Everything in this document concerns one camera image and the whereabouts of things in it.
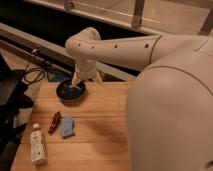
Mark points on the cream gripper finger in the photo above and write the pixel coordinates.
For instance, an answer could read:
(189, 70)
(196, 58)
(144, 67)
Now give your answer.
(75, 81)
(98, 79)

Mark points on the red chili pepper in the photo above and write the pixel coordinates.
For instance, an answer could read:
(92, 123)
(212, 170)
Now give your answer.
(54, 123)

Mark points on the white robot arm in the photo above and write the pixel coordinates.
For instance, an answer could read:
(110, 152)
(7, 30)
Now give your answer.
(169, 108)

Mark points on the blue object behind table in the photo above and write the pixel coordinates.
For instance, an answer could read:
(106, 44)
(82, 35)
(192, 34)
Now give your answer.
(60, 77)

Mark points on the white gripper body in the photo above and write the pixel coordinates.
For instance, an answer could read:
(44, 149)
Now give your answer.
(86, 71)

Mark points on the white plastic bottle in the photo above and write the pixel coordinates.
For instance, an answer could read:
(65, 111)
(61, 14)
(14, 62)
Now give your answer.
(38, 152)

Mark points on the blue sponge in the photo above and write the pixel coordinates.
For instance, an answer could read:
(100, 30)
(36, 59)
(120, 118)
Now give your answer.
(67, 127)

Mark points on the black chair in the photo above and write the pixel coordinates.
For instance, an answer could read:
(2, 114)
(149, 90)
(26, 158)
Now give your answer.
(12, 98)

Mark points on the dark ceramic bowl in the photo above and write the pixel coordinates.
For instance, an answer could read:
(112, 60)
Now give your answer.
(66, 91)

